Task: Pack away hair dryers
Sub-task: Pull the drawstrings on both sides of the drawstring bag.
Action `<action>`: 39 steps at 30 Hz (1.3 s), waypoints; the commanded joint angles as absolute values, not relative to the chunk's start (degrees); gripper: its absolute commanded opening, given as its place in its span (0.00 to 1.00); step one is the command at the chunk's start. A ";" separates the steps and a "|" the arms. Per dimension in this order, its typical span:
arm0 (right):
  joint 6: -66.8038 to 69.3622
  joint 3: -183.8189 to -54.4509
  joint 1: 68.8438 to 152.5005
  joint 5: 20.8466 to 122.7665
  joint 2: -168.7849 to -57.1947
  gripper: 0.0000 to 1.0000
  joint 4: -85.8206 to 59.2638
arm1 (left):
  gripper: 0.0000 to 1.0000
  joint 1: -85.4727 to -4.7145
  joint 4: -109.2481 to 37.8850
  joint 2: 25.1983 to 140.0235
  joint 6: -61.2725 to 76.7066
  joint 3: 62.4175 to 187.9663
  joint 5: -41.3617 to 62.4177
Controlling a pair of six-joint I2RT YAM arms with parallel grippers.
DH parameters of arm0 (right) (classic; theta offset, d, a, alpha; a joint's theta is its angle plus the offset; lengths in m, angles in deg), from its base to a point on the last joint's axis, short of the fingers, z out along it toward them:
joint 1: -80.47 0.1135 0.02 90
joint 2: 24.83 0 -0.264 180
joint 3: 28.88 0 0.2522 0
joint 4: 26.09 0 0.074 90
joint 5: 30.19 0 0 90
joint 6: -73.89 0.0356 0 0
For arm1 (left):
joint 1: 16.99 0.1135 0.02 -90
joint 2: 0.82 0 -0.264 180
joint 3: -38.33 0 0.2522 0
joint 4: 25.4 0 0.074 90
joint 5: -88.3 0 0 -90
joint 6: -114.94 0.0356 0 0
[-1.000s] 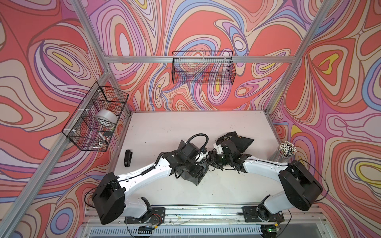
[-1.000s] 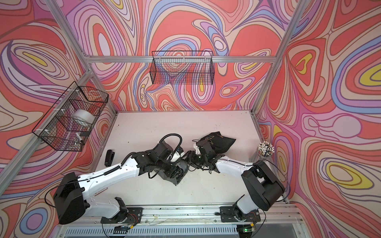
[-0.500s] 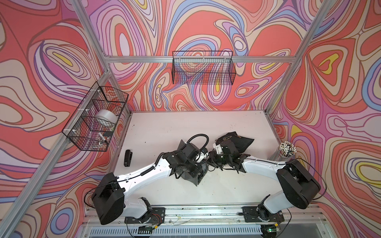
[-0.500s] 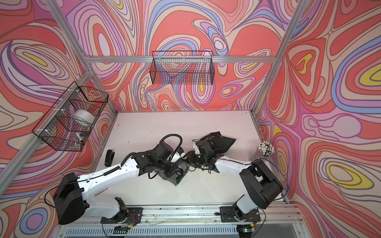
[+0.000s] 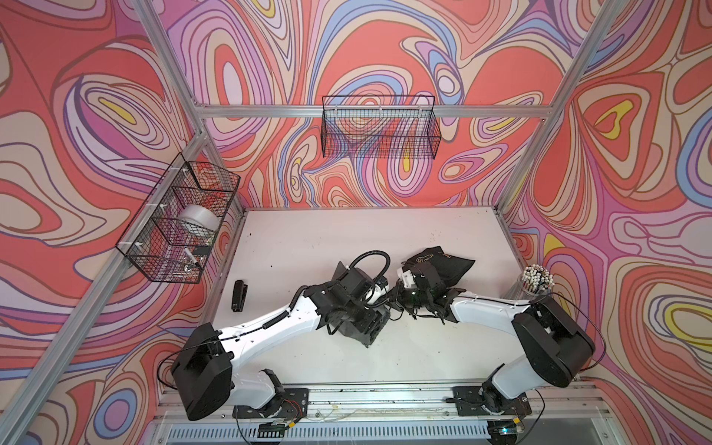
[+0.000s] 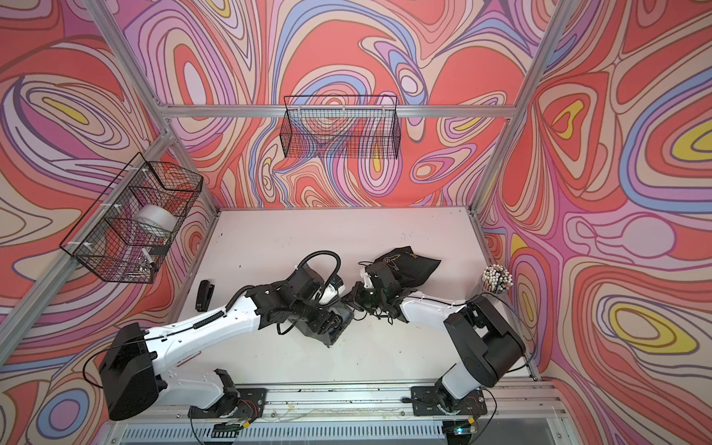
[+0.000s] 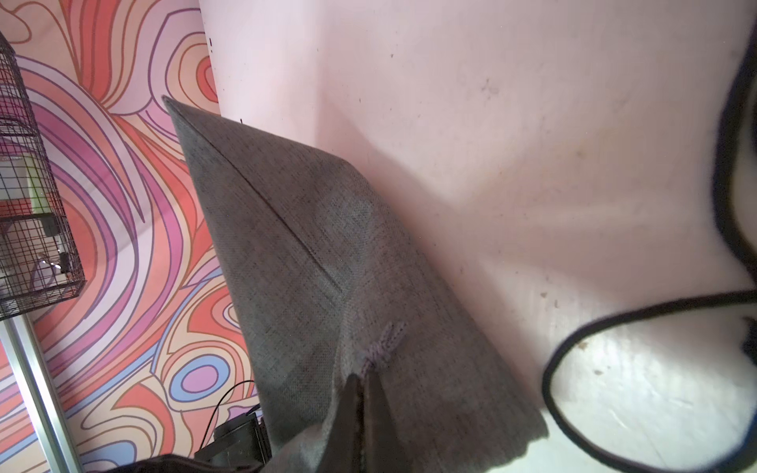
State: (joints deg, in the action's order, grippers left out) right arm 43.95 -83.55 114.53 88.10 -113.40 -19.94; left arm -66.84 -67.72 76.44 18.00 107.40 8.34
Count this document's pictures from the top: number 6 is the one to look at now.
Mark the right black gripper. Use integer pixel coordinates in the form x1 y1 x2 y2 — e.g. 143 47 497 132
341 281 387 314

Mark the black hair dryer pouch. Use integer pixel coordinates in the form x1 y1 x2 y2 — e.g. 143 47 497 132
375 246 441 287

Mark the grey hair dryer pouch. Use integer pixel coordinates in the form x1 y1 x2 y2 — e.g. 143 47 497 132
296 303 353 348

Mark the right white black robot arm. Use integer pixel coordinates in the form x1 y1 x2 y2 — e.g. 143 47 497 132
345 254 526 405

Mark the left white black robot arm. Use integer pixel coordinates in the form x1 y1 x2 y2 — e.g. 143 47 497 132
98 265 353 421

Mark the metal cup of pencils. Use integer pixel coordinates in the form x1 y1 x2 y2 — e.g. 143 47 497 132
481 264 514 294

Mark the silver tape roll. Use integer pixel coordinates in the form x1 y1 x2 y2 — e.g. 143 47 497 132
133 204 177 237

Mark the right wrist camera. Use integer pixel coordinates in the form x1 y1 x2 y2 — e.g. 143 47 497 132
360 266 375 290

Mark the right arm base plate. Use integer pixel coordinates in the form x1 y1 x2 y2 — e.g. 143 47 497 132
402 385 488 419

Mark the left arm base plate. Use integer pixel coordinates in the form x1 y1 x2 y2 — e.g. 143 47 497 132
188 388 267 421

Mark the back black wire basket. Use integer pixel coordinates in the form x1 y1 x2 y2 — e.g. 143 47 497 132
279 94 402 161

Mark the black wire basket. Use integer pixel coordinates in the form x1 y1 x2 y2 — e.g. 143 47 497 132
279 94 402 161
59 154 203 284

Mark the left black wire basket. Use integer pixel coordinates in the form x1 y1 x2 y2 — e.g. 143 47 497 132
59 154 203 284

